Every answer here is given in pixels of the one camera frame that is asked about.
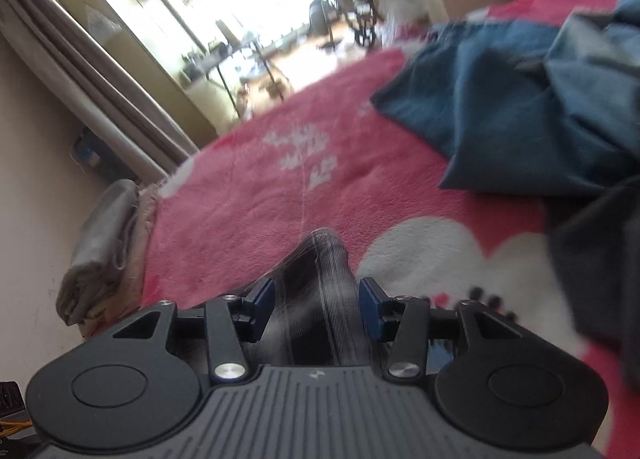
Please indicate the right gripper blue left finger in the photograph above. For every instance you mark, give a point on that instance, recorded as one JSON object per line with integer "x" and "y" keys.
{"x": 230, "y": 321}

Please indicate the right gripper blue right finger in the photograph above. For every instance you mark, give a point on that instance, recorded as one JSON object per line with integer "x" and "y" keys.
{"x": 400, "y": 325}

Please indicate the black white plaid shirt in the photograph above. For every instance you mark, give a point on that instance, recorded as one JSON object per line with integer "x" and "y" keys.
{"x": 315, "y": 321}

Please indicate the folded grey garment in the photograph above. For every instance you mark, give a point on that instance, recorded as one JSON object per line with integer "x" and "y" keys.
{"x": 100, "y": 254}

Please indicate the pink floral bed blanket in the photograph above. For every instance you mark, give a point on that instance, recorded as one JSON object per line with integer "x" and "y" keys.
{"x": 326, "y": 158}

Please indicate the grey curtain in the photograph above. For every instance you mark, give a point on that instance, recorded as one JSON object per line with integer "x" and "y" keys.
{"x": 92, "y": 85}

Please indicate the blue denim garment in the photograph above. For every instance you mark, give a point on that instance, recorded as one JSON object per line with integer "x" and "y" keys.
{"x": 552, "y": 112}

